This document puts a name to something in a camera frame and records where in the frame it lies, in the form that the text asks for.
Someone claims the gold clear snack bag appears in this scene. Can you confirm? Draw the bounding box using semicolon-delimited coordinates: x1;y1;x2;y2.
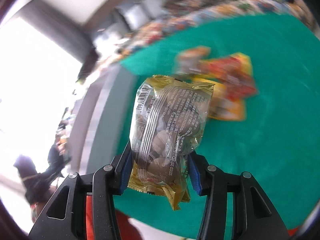
129;75;214;211

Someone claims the red yellow snack bag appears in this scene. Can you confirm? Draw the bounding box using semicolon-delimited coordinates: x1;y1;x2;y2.
192;53;258;121

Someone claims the orange walnut snack bag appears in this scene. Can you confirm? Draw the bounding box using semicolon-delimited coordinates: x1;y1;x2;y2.
175;46;211;75

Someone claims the green satin tablecloth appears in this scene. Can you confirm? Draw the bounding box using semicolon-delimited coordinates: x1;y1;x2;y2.
121;14;319;229

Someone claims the floral sofa cover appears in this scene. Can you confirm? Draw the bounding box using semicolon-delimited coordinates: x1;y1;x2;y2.
120;0;316;55

